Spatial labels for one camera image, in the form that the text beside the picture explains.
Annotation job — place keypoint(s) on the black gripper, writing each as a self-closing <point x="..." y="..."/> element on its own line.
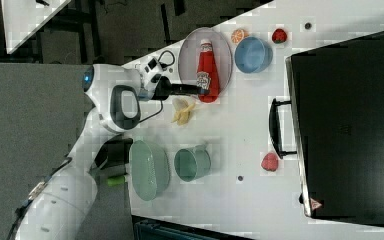
<point x="165" y="89"/>

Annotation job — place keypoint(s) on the red felt ketchup bottle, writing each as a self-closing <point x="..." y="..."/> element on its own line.
<point x="207" y="73"/>

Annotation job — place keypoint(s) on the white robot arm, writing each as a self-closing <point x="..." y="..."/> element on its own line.
<point x="57" y="206"/>

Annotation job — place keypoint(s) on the lilac oval plate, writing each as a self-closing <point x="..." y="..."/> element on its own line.
<point x="188" y="58"/>

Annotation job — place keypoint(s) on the peeled banana toy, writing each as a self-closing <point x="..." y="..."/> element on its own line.
<point x="183" y="109"/>

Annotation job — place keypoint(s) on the green mug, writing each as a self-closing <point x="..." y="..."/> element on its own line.
<point x="192" y="163"/>

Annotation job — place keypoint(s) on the orange slice toy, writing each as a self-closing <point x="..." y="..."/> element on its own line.
<point x="238" y="35"/>

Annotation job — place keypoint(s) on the blue bowl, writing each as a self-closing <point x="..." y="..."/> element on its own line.
<point x="253" y="55"/>

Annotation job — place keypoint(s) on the green perforated colander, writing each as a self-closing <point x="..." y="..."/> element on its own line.
<point x="150" y="171"/>

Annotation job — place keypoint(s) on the red strawberry toy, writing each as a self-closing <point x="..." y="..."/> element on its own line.
<point x="279" y="36"/>

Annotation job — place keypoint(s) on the pink strawberry toy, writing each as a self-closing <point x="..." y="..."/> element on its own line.
<point x="270" y="162"/>

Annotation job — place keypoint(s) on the green slotted spatula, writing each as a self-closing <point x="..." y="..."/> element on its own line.
<point x="112" y="176"/>

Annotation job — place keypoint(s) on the black toaster oven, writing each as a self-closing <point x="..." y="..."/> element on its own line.
<point x="336" y="96"/>

